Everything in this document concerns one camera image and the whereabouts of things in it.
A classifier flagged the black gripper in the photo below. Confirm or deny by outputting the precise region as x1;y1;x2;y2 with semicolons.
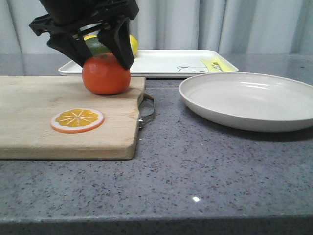
29;0;139;70

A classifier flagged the orange mandarin fruit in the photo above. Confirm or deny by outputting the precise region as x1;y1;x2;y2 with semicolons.
82;53;131;95

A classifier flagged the beige round plate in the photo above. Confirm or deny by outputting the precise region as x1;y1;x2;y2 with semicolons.
179;72;313;133

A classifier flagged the white rectangular tray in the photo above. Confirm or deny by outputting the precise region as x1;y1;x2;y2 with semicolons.
58;50;239;79

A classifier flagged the green lime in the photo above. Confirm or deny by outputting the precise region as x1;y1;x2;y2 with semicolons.
85;38;111;56

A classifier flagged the yellow lemon behind lime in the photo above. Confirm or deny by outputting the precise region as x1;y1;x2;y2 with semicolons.
84;35;97;41

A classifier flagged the orange slice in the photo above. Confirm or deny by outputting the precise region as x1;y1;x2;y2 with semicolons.
50;108;105;134

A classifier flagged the wooden cutting board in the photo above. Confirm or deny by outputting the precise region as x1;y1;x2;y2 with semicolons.
0;76;145;160

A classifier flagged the yellow plastic fork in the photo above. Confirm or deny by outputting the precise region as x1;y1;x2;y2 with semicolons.
212;57;233;72

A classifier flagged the grey curtain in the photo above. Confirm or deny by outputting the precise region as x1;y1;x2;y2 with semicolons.
0;0;313;55

